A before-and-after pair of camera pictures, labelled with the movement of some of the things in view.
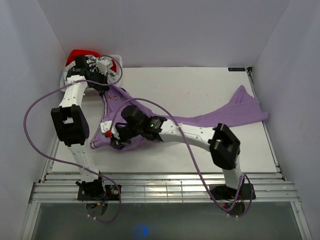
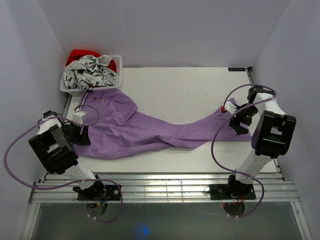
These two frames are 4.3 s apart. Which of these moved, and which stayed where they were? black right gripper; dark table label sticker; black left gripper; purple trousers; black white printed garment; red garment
Moved: purple trousers; black left gripper; black right gripper
Stayed: red garment; dark table label sticker; black white printed garment
